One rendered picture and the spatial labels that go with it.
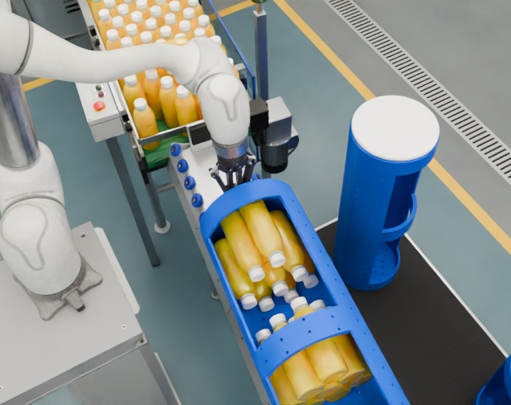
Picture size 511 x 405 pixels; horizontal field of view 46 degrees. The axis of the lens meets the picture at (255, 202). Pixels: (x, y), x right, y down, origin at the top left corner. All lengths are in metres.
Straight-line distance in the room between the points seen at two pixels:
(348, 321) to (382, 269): 1.30
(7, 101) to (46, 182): 0.27
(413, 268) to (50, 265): 1.68
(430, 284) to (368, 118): 0.96
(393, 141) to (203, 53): 0.76
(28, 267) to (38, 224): 0.11
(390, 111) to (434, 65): 1.79
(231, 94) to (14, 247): 0.61
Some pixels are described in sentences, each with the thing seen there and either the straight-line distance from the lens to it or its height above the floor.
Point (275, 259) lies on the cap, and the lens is 1.51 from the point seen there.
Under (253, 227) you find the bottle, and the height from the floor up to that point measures 1.18.
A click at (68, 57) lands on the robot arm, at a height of 1.76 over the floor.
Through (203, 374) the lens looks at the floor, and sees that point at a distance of 2.65.
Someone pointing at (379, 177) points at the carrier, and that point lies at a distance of 1.97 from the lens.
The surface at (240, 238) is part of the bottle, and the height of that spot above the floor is 1.15.
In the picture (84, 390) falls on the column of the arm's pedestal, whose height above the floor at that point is 0.66.
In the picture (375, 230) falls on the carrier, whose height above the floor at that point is 0.63.
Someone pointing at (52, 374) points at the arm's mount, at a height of 1.08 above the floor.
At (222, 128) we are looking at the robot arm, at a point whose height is 1.49.
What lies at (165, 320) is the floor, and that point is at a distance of 2.77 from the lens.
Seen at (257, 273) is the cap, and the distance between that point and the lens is 1.54.
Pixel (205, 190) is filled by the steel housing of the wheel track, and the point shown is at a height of 0.93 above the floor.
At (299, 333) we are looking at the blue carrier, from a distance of 1.36.
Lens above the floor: 2.49
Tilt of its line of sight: 55 degrees down
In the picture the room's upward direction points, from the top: 4 degrees counter-clockwise
